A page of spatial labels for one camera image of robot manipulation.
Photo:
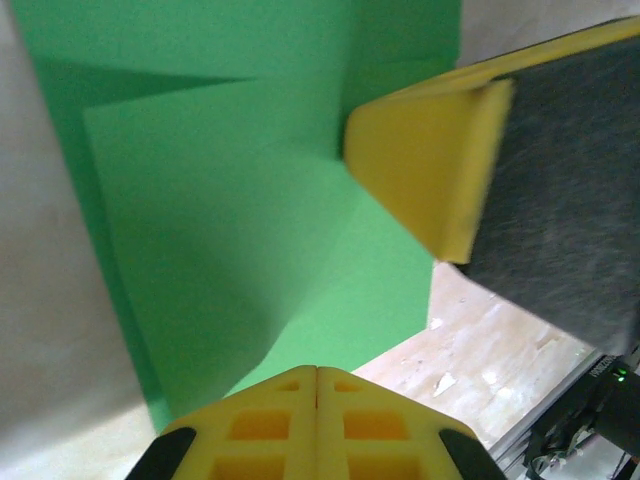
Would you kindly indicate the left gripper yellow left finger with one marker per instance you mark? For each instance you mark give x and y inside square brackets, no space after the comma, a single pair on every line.
[260,440]

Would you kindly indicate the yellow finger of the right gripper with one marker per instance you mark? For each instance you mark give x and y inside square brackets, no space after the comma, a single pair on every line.
[550,200]

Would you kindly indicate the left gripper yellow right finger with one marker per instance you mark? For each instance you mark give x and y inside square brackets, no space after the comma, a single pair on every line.
[375,440]

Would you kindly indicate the green paper sheet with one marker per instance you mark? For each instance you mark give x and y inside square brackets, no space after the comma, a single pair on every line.
[225,200]

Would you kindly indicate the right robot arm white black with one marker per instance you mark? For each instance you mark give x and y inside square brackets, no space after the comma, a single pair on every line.
[615,410]

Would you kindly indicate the long aluminium mounting rail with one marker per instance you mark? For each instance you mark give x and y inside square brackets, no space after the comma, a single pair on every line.
[560,395]

